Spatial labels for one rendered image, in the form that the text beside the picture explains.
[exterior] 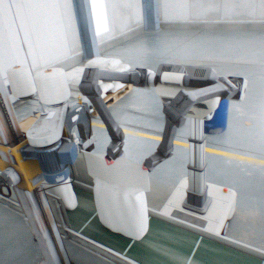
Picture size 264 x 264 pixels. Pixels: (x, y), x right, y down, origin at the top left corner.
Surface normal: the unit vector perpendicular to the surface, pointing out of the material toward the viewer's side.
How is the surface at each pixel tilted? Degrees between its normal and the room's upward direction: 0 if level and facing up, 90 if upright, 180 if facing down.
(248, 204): 0
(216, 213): 0
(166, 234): 0
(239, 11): 90
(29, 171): 90
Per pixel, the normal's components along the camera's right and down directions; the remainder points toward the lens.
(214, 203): -0.11, -0.85
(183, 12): -0.53, 0.48
